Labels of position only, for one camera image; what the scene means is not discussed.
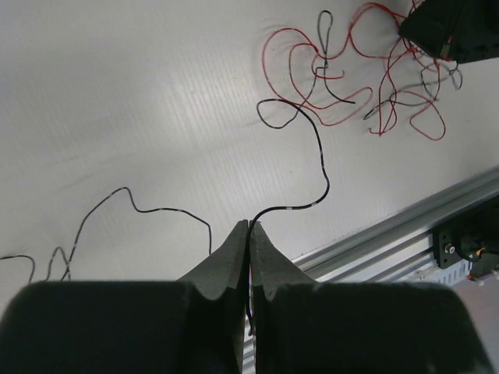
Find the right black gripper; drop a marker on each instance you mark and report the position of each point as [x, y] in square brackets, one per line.
[461, 31]

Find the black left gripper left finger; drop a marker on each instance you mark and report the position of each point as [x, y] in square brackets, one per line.
[191, 325]

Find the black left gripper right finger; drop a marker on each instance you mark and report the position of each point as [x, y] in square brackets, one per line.
[304, 326]

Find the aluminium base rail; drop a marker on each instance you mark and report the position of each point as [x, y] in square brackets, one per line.
[408, 227]

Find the white slotted cable duct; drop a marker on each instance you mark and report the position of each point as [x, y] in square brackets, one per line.
[454, 274]

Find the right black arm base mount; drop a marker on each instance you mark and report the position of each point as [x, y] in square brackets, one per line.
[470, 236]

